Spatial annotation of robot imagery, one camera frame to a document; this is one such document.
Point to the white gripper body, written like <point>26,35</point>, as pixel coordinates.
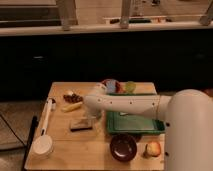
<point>88,120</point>

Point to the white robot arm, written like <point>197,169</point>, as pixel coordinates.
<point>188,117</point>

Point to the green cup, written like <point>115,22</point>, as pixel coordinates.
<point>130,86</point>

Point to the white paper cup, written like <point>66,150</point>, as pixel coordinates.
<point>43,145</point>

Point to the yellow banana piece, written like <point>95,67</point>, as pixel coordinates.
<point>71,107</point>

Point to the brown grape bunch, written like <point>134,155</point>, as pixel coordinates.
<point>72,98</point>

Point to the white garlic bulb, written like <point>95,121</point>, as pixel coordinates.
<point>69,93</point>

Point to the green plastic tray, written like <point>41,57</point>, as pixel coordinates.
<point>133,114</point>

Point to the blue sponge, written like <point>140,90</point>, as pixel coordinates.
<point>111,86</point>

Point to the dark brown bowl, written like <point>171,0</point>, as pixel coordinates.
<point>123,147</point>

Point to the red yellow apple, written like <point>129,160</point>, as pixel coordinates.
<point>152,149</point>

